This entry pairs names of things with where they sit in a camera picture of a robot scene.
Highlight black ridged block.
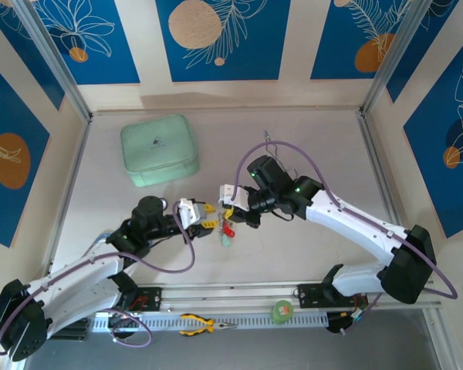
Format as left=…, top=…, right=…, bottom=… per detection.
left=48, top=318, right=90, bottom=341

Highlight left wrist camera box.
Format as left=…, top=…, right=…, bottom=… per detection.
left=176, top=197, right=208, bottom=227

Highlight green tape roll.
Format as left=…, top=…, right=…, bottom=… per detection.
left=269, top=299, right=294, bottom=325

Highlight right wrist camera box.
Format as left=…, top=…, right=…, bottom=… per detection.
left=218, top=183, right=252, bottom=212

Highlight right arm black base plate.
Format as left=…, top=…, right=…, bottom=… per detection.
left=296, top=283, right=370, bottom=309

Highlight aluminium corner post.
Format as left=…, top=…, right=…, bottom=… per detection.
left=358, top=0, right=429, bottom=115
left=13, top=0, right=93, bottom=123

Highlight yellow black pliers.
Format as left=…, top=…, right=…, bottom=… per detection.
left=179, top=313, right=238, bottom=337

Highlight aluminium side rail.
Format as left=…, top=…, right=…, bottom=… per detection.
left=42, top=115, right=93, bottom=286
left=357, top=113, right=417, bottom=278

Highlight aluminium front rail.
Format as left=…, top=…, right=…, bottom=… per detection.
left=17, top=279, right=443, bottom=315

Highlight grey slotted cable duct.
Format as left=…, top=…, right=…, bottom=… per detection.
left=90, top=311, right=329, bottom=332

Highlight metal crucible tongs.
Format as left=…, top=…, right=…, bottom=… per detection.
left=262, top=129, right=298, bottom=173

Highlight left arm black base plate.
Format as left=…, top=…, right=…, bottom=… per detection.
left=91, top=285, right=164, bottom=313

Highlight mint green zip case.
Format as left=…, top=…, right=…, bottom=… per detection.
left=120, top=114, right=201, bottom=189

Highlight blue tape roll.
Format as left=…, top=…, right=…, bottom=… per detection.
left=86, top=197, right=169, bottom=255

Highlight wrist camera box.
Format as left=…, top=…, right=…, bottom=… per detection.
left=176, top=197, right=208, bottom=227
left=218, top=183, right=252, bottom=212

